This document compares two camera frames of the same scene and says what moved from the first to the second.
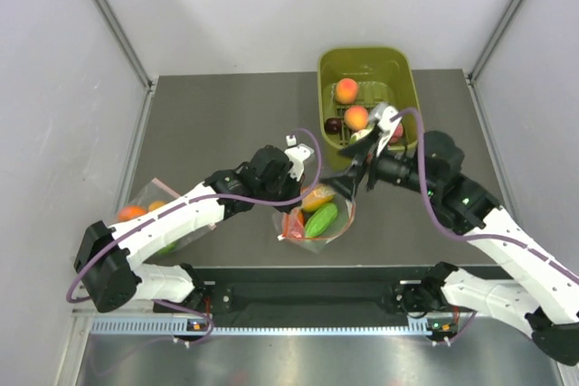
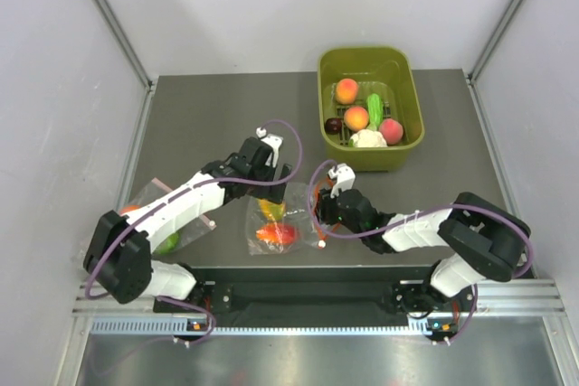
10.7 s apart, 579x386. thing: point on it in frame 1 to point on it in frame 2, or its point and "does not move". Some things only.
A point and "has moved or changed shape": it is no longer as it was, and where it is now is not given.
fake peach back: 346,90 does not move
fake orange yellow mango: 318,196 has moved or changed shape
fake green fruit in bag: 169,249 does not move
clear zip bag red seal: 324,216 has moved or changed shape
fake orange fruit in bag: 130,211 does not move
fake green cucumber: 320,220 has moved or changed shape
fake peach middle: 356,117 does not move
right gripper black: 346,182 to 325,207
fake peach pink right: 397,133 does not move
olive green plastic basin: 353,80 does not move
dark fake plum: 333,126 does not move
